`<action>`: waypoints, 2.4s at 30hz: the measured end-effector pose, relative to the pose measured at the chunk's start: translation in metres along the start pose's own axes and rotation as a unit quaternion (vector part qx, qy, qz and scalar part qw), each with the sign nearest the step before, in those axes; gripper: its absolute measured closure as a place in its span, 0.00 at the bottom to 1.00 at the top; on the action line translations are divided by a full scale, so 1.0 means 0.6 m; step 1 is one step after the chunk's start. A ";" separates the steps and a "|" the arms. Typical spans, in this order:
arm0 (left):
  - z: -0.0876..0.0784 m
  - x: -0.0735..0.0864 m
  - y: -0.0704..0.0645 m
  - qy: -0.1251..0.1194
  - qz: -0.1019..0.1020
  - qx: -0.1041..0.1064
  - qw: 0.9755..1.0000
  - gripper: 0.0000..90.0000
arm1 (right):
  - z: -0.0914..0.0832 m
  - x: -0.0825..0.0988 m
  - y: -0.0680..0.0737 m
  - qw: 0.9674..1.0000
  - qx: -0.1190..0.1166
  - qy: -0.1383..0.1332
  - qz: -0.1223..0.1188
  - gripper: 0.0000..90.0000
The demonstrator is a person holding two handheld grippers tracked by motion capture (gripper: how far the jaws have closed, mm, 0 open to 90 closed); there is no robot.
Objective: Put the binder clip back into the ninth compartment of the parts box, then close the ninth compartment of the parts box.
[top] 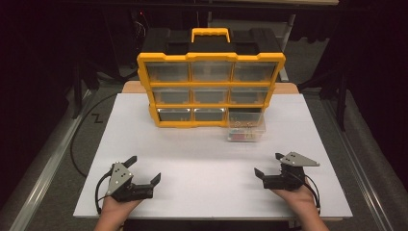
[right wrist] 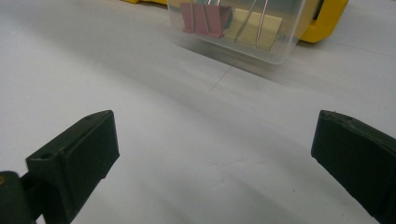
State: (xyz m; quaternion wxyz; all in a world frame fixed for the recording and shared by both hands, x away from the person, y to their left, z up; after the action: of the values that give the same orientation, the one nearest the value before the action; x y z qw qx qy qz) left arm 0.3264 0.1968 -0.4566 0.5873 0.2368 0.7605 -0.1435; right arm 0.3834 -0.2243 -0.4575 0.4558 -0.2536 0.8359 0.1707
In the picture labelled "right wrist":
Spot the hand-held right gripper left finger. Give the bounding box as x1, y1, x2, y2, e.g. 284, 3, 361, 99
0, 109, 120, 224

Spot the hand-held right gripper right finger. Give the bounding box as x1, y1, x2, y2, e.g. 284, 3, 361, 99
311, 109, 396, 224

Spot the clear plastic drawer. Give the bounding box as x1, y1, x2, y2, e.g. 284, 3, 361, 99
166, 0, 308, 65

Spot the yellow black organizer cabinet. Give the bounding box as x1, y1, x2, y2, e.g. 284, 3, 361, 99
120, 0, 349, 44

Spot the yellow binder clip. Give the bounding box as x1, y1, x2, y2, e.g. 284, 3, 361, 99
223, 0, 284, 52

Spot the pink binder clip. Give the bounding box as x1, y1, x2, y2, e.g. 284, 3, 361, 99
180, 2, 233, 39

